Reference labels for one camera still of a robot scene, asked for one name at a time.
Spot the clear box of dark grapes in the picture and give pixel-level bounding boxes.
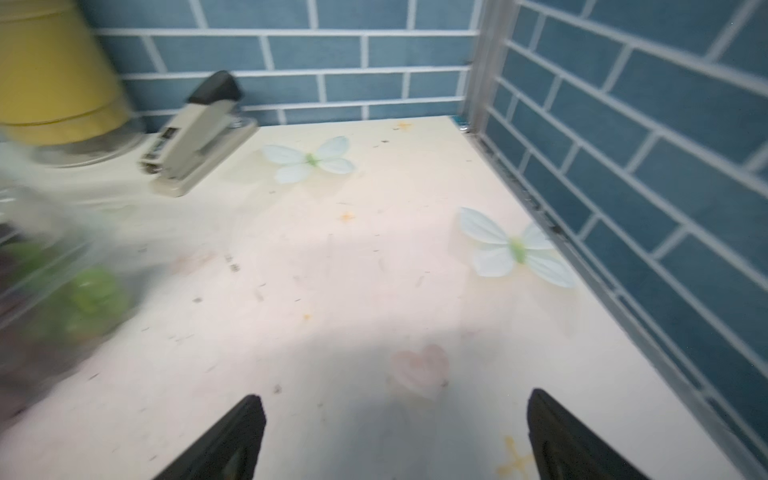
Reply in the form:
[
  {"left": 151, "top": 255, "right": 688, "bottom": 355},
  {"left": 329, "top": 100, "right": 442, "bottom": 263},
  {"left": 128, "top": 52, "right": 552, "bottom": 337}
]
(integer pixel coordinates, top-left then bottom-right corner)
[{"left": 1, "top": 142, "right": 136, "bottom": 429}]

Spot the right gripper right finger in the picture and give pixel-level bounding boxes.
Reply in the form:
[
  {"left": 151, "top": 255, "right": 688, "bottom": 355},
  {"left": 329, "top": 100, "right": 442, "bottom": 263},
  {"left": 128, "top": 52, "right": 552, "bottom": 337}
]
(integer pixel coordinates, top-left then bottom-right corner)
[{"left": 527, "top": 388, "right": 648, "bottom": 480}]

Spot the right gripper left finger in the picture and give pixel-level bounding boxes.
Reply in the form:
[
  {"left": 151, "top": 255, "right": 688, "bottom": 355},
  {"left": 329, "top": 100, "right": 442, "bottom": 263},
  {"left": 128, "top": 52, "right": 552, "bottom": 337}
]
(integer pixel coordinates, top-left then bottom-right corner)
[{"left": 155, "top": 394, "right": 267, "bottom": 480}]

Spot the yellow pen cup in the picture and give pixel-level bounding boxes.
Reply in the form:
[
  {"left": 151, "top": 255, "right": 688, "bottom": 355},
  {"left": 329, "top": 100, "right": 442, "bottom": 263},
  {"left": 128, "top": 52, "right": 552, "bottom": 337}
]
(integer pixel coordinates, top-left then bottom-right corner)
[{"left": 1, "top": 1, "right": 145, "bottom": 168}]

